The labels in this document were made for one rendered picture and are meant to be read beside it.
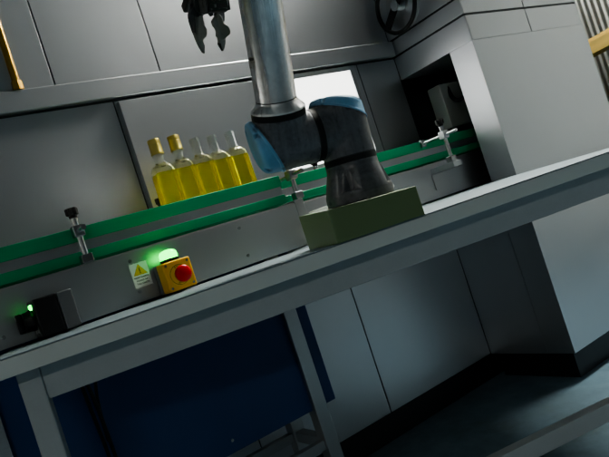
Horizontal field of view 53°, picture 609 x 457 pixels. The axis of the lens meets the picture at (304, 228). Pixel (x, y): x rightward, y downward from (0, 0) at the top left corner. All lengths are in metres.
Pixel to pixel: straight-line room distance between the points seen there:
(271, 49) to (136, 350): 0.63
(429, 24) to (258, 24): 1.26
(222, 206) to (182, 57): 0.61
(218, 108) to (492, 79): 0.96
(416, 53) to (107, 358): 1.70
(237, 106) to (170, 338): 1.02
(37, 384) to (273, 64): 0.73
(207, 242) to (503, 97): 1.23
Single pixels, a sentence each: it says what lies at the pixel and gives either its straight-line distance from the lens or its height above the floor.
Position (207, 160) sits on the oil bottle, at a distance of 1.76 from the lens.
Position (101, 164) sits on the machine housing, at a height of 1.15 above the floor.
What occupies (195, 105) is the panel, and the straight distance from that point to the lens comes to 1.98.
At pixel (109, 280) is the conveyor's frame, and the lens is 1.48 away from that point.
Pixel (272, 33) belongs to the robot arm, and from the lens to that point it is 1.24.
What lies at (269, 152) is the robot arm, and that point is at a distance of 1.26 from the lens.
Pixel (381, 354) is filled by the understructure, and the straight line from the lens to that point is 2.21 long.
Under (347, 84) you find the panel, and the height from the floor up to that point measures 1.25.
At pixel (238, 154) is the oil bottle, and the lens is 1.81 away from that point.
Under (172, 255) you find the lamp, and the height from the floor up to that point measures 0.84.
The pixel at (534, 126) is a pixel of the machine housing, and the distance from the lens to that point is 2.40.
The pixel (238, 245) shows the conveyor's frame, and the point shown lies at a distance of 1.61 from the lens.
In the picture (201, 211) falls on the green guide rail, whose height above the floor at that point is 0.92.
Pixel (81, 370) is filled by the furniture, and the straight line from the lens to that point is 1.22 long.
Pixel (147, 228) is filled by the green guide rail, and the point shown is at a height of 0.92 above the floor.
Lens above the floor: 0.80
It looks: level
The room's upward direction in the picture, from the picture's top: 18 degrees counter-clockwise
